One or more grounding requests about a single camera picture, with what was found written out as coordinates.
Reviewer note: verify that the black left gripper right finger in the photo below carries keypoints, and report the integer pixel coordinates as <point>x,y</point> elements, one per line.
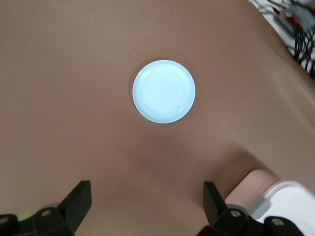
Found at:
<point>215,209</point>

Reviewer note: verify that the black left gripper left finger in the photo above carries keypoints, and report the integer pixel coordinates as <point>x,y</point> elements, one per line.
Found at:
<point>73,209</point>

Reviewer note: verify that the pink storage box white lid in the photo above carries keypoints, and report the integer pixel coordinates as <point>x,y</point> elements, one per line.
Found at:
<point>290,201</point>

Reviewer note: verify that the light blue round plate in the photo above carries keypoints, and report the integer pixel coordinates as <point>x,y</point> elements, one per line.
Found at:
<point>163,92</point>

